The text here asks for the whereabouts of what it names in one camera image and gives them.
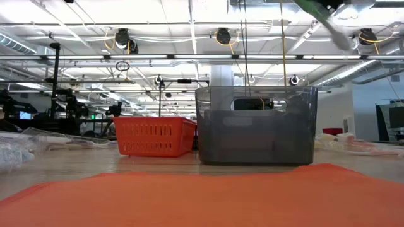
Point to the orange mat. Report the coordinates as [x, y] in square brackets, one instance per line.
[202, 201]

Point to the smoky grey translucent bin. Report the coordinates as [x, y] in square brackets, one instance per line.
[252, 142]

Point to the black vertical stand pole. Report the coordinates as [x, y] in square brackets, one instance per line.
[56, 79]

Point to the red cart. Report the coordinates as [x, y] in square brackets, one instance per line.
[332, 131]

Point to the black camera rig frame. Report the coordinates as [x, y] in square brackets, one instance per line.
[184, 81]

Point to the dark display screen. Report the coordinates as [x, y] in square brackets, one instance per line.
[396, 118]

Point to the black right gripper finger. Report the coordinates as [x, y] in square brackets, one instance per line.
[329, 3]

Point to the black background robot arm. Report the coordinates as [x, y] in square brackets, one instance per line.
[115, 110]

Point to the black background robot workstation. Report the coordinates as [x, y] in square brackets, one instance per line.
[47, 126]

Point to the long LED light bar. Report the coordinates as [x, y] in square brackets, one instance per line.
[142, 57]

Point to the orange slotted plastic basket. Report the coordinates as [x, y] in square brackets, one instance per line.
[151, 121]

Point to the silver ventilation duct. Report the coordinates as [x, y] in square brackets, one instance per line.
[15, 44]
[347, 73]

